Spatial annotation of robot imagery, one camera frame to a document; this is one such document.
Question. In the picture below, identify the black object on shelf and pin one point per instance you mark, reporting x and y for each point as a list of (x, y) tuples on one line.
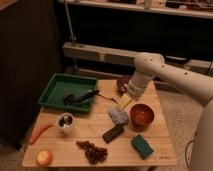
[(178, 60)]

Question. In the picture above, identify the yellow sponge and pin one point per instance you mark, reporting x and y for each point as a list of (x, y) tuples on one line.
[(124, 101)]

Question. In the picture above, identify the grey crumpled cloth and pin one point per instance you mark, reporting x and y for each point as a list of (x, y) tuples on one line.
[(119, 117)]

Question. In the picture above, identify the green plastic tray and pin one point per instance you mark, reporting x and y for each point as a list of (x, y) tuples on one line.
[(61, 85)]

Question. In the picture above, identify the black rectangular block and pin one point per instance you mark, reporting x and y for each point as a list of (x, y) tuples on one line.
[(112, 133)]

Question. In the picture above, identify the bunch of dark grapes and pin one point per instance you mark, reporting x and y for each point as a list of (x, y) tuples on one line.
[(93, 153)]

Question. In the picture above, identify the yellow red apple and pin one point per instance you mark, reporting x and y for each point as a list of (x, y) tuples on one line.
[(44, 158)]

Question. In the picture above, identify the metal pole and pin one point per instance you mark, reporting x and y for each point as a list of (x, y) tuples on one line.
[(72, 37)]

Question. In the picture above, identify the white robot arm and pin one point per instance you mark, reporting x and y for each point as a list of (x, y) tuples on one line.
[(197, 86)]

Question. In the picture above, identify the green sponge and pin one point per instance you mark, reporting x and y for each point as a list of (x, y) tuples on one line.
[(142, 147)]

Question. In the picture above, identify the orange carrot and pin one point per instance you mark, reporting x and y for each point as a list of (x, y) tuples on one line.
[(37, 133)]

